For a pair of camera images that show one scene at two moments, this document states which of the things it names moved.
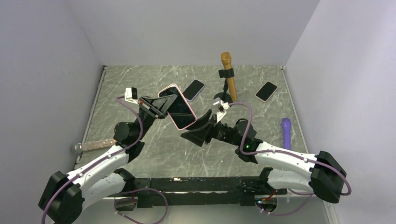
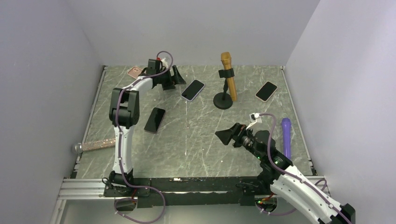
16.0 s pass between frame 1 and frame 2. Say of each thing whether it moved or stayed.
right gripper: moved
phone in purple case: stayed
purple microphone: stayed
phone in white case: stayed
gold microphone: stayed
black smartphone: moved
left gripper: moved
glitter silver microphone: stayed
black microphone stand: stayed
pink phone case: moved
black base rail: stayed
